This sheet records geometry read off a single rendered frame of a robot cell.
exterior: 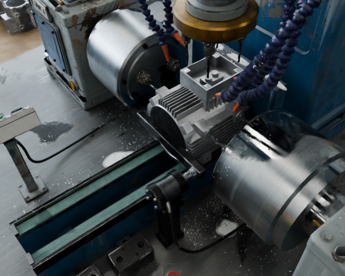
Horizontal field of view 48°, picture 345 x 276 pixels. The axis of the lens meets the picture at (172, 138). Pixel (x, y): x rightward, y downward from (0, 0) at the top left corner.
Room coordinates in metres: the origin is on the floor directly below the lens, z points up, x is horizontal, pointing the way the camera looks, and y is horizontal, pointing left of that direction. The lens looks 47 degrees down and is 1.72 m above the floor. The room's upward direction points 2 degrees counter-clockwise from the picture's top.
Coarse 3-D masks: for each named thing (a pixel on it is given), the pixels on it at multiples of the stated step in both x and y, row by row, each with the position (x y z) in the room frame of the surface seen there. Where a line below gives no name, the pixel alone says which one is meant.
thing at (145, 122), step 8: (144, 112) 0.73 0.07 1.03; (144, 120) 0.70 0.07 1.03; (152, 120) 0.70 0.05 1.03; (152, 128) 0.67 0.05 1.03; (160, 128) 0.67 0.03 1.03; (160, 136) 0.65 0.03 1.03; (168, 136) 0.64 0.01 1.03; (168, 144) 0.62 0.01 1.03; (176, 144) 0.62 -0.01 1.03; (176, 152) 0.59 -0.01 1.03; (184, 152) 0.59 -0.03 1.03; (184, 160) 0.57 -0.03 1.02; (192, 160) 0.56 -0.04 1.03; (192, 168) 0.54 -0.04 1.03; (200, 168) 0.54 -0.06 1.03; (200, 176) 0.53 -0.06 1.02
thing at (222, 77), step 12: (204, 60) 0.79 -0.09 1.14; (216, 60) 0.80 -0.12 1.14; (228, 60) 0.78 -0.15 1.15; (180, 72) 0.75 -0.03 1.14; (192, 72) 0.77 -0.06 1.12; (204, 72) 0.78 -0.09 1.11; (216, 72) 0.75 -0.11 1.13; (228, 72) 0.77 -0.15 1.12; (192, 84) 0.71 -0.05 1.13; (204, 84) 0.73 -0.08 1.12; (216, 84) 0.69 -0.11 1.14; (228, 84) 0.71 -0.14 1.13; (204, 96) 0.68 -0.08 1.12; (204, 108) 0.68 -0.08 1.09
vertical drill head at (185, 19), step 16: (176, 0) 0.78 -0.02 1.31; (192, 0) 0.73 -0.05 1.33; (208, 0) 0.71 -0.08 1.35; (224, 0) 0.70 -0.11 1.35; (240, 0) 0.72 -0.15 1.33; (176, 16) 0.72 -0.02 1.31; (192, 16) 0.71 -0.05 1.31; (208, 16) 0.69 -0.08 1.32; (224, 16) 0.68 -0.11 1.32; (240, 16) 0.70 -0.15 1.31; (256, 16) 0.70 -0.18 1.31; (192, 32) 0.68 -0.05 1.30; (208, 32) 0.66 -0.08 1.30; (224, 32) 0.66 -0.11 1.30; (240, 32) 0.67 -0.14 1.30; (208, 48) 0.68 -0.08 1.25; (240, 48) 0.74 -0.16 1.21; (208, 64) 0.69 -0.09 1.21
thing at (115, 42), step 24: (96, 24) 1.00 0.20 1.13; (120, 24) 0.95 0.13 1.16; (144, 24) 0.94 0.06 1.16; (96, 48) 0.92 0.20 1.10; (120, 48) 0.87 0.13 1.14; (144, 48) 0.85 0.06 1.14; (168, 48) 0.90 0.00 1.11; (96, 72) 0.90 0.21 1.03; (120, 72) 0.82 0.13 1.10; (144, 72) 0.84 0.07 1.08; (168, 72) 0.90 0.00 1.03; (120, 96) 0.81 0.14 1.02; (144, 96) 0.84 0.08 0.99
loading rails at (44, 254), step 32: (128, 160) 0.66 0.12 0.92; (160, 160) 0.69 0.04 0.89; (64, 192) 0.56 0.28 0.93; (96, 192) 0.57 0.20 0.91; (128, 192) 0.61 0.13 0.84; (192, 192) 0.62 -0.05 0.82; (32, 224) 0.48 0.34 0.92; (64, 224) 0.51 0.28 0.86; (96, 224) 0.47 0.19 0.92; (128, 224) 0.50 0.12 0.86; (32, 256) 0.40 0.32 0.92; (64, 256) 0.40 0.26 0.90; (96, 256) 0.44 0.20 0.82
